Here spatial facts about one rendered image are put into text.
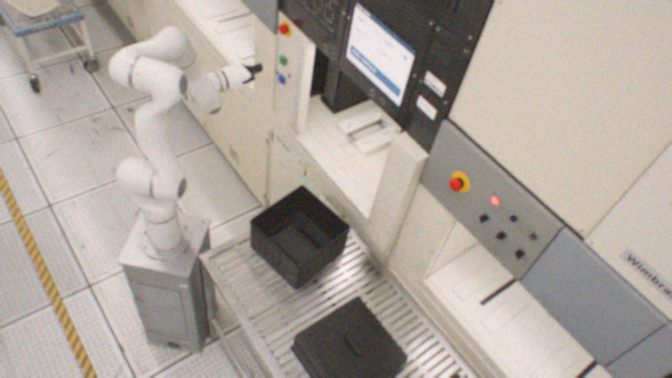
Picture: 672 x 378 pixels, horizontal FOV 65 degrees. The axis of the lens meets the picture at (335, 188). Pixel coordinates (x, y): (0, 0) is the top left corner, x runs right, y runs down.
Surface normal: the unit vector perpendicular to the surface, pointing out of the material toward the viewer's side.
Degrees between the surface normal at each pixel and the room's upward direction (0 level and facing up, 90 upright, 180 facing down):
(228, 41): 0
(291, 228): 0
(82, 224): 0
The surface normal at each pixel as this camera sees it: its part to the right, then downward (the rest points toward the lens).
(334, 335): 0.13, -0.63
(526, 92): -0.80, 0.39
